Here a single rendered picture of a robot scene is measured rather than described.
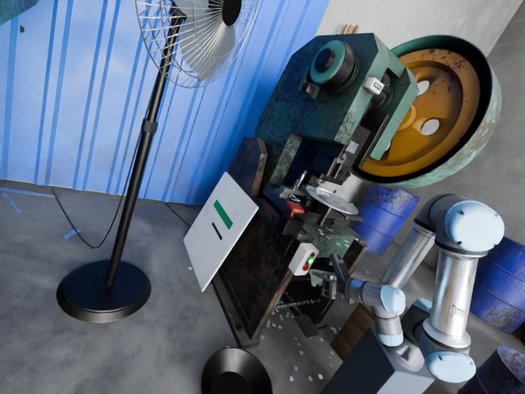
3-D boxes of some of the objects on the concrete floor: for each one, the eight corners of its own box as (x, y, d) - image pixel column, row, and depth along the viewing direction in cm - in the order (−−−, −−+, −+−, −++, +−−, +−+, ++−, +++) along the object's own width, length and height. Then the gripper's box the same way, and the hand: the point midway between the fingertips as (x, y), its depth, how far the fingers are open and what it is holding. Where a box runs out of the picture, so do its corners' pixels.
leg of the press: (258, 345, 123) (344, 190, 96) (239, 351, 117) (326, 185, 89) (205, 238, 192) (248, 130, 165) (191, 238, 186) (233, 124, 158)
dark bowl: (279, 422, 96) (286, 411, 94) (208, 460, 78) (216, 447, 76) (247, 350, 118) (252, 341, 116) (187, 367, 101) (192, 356, 98)
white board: (201, 291, 141) (256, 207, 130) (183, 239, 178) (225, 170, 168) (203, 291, 141) (258, 207, 131) (184, 239, 179) (226, 171, 169)
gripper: (345, 305, 81) (299, 288, 98) (360, 302, 86) (314, 286, 103) (347, 278, 82) (301, 266, 99) (362, 277, 87) (316, 266, 104)
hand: (310, 270), depth 100 cm, fingers closed
